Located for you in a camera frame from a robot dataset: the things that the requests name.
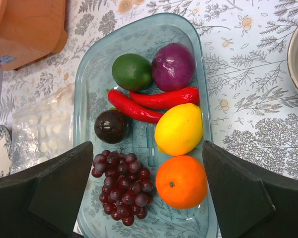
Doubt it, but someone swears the dark purple plum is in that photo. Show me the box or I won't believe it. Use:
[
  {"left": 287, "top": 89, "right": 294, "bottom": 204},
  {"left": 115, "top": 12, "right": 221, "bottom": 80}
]
[{"left": 94, "top": 109, "right": 131, "bottom": 144}]

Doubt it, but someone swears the orange plastic basket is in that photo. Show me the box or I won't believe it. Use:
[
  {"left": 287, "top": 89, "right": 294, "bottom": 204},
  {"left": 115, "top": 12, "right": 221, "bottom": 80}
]
[{"left": 0, "top": 0, "right": 68, "bottom": 71}]

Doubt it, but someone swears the lower red chili pepper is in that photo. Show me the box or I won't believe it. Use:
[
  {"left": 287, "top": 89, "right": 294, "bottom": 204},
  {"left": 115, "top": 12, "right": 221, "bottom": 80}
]
[{"left": 108, "top": 89, "right": 163, "bottom": 124}]

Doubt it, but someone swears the clear blue plastic tray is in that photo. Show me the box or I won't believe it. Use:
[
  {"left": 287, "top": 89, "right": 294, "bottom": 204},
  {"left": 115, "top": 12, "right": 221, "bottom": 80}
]
[{"left": 74, "top": 13, "right": 218, "bottom": 238}]

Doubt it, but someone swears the upper red chili pepper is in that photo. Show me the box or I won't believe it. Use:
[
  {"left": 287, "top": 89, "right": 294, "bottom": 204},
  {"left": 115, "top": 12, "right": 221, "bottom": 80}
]
[{"left": 129, "top": 87, "right": 200, "bottom": 110}]

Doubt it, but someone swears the purple red onion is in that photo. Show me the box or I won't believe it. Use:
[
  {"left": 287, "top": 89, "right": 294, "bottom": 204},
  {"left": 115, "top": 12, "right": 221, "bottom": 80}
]
[{"left": 151, "top": 43, "right": 196, "bottom": 92}]

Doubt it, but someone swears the green lime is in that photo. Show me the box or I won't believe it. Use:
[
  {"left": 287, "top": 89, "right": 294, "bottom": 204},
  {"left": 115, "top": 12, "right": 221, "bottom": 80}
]
[{"left": 112, "top": 53, "right": 152, "bottom": 92}]

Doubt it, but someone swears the red chili pepper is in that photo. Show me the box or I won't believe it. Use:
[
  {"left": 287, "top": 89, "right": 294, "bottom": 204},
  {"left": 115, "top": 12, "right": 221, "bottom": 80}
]
[
  {"left": 108, "top": 89, "right": 163, "bottom": 124},
  {"left": 129, "top": 87, "right": 200, "bottom": 110}
]

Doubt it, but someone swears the blue patterned plate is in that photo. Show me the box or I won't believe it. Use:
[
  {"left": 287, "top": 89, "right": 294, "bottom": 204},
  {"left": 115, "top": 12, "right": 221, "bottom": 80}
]
[{"left": 0, "top": 125, "right": 12, "bottom": 178}]

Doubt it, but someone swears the clear zip top bag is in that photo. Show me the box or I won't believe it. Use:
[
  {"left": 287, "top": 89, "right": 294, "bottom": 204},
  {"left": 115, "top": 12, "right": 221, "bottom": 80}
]
[{"left": 11, "top": 84, "right": 74, "bottom": 173}]

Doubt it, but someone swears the dark red grape bunch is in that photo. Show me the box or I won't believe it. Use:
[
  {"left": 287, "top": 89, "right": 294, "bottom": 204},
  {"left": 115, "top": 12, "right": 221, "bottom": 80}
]
[{"left": 91, "top": 149, "right": 154, "bottom": 227}]

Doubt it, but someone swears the orange fruit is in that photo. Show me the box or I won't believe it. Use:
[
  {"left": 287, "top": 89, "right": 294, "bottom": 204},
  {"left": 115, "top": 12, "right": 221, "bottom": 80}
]
[{"left": 155, "top": 155, "right": 208, "bottom": 210}]

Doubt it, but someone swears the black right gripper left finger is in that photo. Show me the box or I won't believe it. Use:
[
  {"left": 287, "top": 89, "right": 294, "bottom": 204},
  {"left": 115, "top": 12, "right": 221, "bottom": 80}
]
[{"left": 0, "top": 141, "right": 93, "bottom": 238}]

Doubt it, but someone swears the floral tablecloth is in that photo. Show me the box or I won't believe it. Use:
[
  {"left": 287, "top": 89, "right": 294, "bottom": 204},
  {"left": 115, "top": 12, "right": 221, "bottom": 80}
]
[{"left": 0, "top": 0, "right": 298, "bottom": 179}]

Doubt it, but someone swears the yellow lemon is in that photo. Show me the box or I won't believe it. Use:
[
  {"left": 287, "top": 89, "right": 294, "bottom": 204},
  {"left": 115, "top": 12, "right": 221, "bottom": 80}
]
[{"left": 154, "top": 103, "right": 203, "bottom": 156}]

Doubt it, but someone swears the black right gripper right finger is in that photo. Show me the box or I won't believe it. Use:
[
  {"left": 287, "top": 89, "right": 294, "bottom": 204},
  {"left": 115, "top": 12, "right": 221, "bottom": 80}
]
[{"left": 202, "top": 141, "right": 298, "bottom": 238}]

